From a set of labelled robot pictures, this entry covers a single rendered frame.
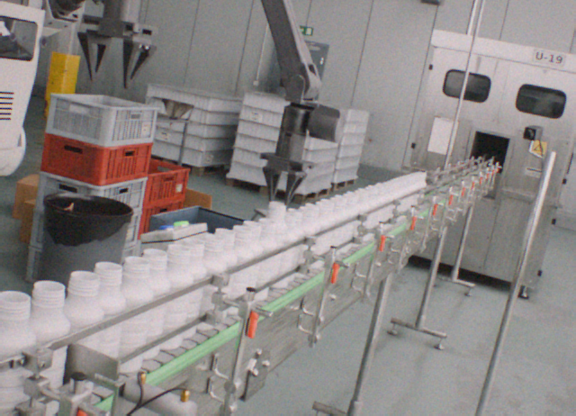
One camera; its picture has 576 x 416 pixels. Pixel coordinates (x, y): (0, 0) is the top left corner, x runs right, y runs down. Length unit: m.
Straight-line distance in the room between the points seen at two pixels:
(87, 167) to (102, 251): 0.66
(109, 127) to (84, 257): 0.79
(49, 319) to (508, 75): 5.58
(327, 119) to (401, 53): 10.62
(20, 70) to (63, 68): 10.08
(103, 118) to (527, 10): 8.91
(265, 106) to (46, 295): 7.59
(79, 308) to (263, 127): 7.52
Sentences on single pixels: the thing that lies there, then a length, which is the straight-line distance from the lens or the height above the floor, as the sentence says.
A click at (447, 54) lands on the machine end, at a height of 1.91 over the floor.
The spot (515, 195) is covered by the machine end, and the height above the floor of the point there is 0.86.
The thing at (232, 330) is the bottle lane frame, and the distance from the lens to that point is 1.28.
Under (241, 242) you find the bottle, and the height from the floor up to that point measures 1.14.
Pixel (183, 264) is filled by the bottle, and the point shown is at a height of 1.14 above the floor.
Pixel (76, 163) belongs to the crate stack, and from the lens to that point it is 4.02.
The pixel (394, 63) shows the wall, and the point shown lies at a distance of 12.03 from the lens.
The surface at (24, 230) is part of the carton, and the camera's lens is 5.04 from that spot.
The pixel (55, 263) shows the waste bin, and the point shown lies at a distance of 3.55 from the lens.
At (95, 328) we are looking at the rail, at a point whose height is 1.11.
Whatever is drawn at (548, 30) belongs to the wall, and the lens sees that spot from 11.79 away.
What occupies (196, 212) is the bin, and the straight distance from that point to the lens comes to 2.48.
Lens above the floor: 1.46
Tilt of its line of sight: 10 degrees down
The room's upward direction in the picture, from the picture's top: 12 degrees clockwise
